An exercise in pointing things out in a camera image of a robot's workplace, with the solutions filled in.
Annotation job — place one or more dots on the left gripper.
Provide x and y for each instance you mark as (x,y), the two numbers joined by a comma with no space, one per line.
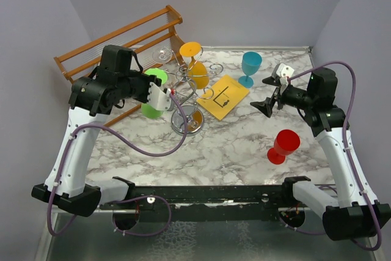
(147,79)

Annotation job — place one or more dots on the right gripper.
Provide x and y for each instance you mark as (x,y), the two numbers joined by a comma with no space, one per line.
(266,106)

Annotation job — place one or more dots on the green plastic wine glass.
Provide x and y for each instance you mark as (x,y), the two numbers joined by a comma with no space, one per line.
(146,109)

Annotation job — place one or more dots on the clear wine glass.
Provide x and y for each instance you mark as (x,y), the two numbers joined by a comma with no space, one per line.
(168,71)

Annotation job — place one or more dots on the blue plastic wine glass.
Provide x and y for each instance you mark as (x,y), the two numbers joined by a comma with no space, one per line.
(251,62)

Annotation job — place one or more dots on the red plastic wine glass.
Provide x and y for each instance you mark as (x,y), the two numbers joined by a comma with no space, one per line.
(285,143)

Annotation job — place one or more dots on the orange plastic wine glass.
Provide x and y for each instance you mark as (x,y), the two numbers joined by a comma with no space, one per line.
(196,69)

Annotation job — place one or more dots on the chrome wine glass rack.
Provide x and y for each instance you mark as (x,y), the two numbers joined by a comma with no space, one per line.
(190,119)

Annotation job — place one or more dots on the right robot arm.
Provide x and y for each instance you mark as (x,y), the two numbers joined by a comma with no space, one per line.
(355,212)

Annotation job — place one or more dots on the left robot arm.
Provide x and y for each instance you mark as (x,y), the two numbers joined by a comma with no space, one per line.
(66,185)

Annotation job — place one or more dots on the wooden shelf rack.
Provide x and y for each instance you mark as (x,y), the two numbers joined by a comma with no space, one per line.
(102,83)

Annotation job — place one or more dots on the yellow paper booklet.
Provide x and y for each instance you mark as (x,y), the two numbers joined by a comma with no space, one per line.
(227,93)

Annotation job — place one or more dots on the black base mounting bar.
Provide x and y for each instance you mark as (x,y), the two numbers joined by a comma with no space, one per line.
(211,203)

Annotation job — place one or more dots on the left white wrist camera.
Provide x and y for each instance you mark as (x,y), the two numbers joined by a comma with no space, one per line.
(160,99)

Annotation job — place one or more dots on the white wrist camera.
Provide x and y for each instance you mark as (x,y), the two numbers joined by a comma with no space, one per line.
(281,73)
(160,99)

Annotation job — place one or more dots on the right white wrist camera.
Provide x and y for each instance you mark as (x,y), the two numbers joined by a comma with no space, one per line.
(281,73)

